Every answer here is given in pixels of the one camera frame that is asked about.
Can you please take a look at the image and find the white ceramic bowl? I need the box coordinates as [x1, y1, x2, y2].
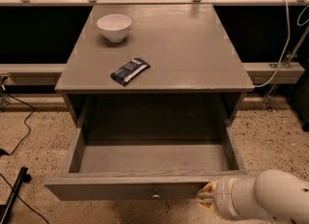
[97, 14, 131, 42]

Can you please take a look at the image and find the black floor cable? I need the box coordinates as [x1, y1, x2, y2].
[0, 76, 37, 156]

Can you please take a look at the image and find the grey wooden drawer cabinet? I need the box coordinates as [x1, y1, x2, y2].
[56, 4, 253, 122]

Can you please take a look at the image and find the white cable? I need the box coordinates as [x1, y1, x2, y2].
[253, 0, 292, 89]

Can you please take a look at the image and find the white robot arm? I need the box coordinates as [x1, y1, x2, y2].
[196, 170, 309, 224]

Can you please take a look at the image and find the dark blue snack packet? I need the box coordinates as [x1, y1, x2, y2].
[111, 58, 150, 86]

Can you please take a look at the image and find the black stand leg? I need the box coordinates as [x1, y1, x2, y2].
[0, 167, 31, 224]

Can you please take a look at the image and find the grey top drawer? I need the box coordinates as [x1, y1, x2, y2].
[43, 100, 264, 202]

